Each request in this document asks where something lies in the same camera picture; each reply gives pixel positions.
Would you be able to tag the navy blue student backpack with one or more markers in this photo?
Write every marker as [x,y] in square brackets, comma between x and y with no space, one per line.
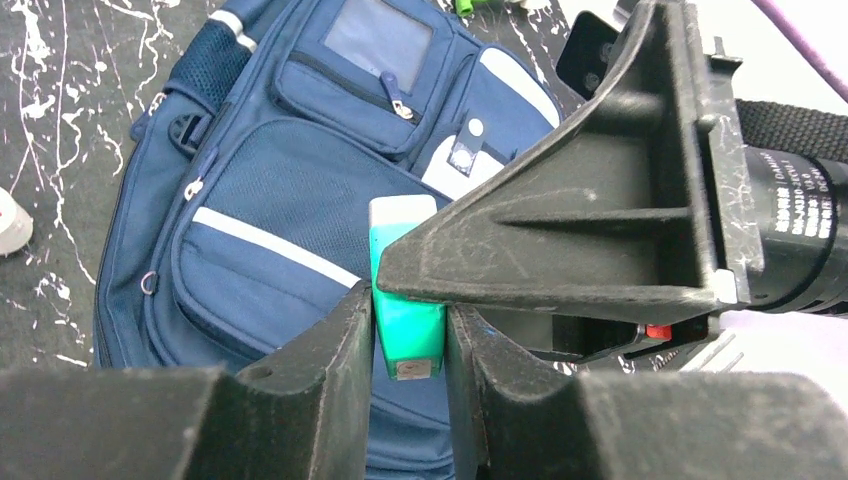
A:
[242,220]

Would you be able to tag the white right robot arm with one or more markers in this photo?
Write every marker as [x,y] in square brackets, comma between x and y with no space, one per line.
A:
[660,204]

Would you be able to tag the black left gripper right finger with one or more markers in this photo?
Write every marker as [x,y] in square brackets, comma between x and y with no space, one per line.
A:
[514,416]

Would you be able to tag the white PVC pipe stand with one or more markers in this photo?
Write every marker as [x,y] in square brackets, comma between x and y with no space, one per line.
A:
[16,225]

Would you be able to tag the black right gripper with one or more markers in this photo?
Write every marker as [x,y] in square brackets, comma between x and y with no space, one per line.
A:
[661,203]

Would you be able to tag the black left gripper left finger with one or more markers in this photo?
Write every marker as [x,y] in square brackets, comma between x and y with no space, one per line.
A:
[298,413]

